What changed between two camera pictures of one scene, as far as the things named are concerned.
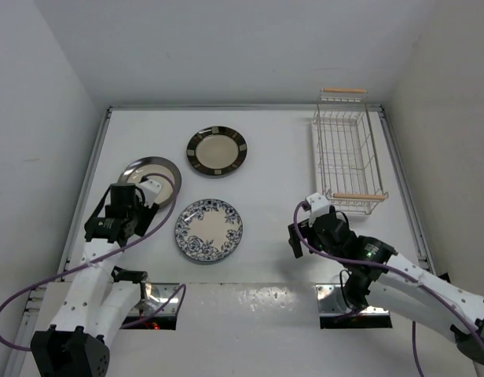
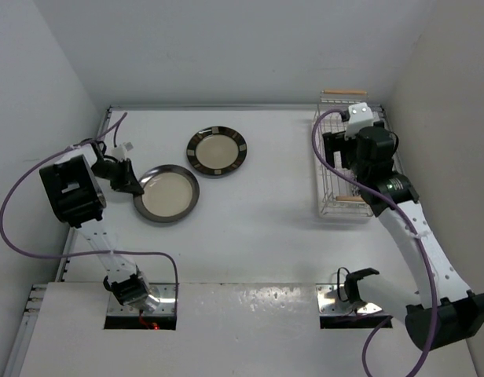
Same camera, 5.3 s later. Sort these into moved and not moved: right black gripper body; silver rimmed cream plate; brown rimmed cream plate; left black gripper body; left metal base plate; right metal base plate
Moved: silver rimmed cream plate; right black gripper body; left black gripper body
Not moved: left metal base plate; right metal base plate; brown rimmed cream plate
